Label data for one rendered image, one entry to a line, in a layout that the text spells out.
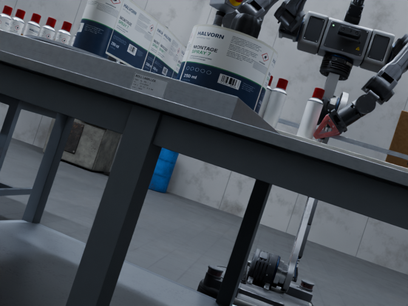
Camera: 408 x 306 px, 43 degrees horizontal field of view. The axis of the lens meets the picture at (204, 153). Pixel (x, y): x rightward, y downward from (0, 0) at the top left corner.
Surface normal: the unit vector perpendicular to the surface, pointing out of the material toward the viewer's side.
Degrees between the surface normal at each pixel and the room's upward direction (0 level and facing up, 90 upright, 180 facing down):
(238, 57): 90
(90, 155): 90
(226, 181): 90
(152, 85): 90
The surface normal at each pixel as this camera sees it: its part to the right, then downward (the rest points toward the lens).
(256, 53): 0.50, 0.16
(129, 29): 0.86, 0.28
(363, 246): -0.14, -0.06
